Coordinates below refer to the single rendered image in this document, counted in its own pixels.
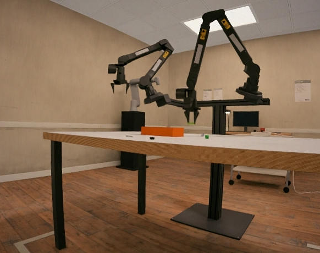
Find orange three-compartment bin rack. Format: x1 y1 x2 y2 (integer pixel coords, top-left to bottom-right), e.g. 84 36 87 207
141 126 184 137

